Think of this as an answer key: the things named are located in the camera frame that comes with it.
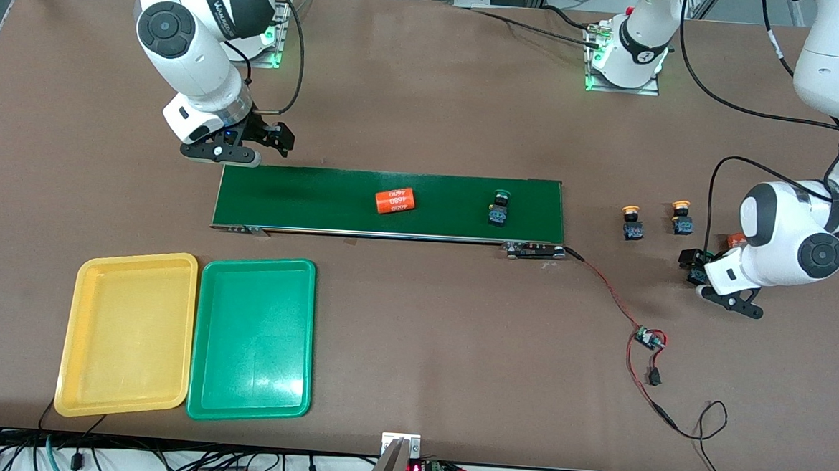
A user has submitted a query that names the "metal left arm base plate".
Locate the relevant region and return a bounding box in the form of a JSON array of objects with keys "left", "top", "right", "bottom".
[{"left": 582, "top": 22, "right": 665, "bottom": 97}]

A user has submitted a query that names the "black cable to arm base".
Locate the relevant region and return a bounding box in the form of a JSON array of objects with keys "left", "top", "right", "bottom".
[{"left": 465, "top": 0, "right": 606, "bottom": 49}]

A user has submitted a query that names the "small green circuit board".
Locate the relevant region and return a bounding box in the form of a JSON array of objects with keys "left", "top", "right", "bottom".
[{"left": 634, "top": 324, "right": 670, "bottom": 350}]

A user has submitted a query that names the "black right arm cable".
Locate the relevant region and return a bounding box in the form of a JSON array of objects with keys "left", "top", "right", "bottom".
[{"left": 221, "top": 0, "right": 309, "bottom": 126}]

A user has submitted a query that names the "thin black looped cable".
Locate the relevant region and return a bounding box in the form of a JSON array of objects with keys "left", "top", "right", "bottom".
[{"left": 648, "top": 397, "right": 749, "bottom": 471}]

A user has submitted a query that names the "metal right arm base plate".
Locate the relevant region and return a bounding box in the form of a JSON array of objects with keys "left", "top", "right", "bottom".
[{"left": 245, "top": 0, "right": 294, "bottom": 70}]

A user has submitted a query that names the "green conveyor belt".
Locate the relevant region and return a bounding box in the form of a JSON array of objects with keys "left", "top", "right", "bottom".
[{"left": 209, "top": 160, "right": 570, "bottom": 262}]

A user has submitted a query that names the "green plastic tray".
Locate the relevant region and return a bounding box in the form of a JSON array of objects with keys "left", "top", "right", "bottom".
[{"left": 185, "top": 252, "right": 318, "bottom": 427}]

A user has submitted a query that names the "teal cable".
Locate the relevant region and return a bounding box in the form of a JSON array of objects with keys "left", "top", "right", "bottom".
[{"left": 43, "top": 435, "right": 67, "bottom": 471}]

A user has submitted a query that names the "yellow plastic tray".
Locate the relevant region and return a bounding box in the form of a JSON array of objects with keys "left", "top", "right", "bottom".
[{"left": 52, "top": 246, "right": 200, "bottom": 424}]

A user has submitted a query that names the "green push button switch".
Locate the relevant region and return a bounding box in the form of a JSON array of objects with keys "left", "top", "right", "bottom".
[
  {"left": 686, "top": 249, "right": 715, "bottom": 287},
  {"left": 487, "top": 189, "right": 513, "bottom": 227}
]

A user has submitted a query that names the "yellow push button switch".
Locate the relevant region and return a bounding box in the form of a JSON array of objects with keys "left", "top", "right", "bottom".
[
  {"left": 619, "top": 204, "right": 646, "bottom": 242},
  {"left": 670, "top": 199, "right": 696, "bottom": 237}
]

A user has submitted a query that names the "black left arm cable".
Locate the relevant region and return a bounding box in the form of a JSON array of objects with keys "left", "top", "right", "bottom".
[{"left": 666, "top": 0, "right": 839, "bottom": 262}]

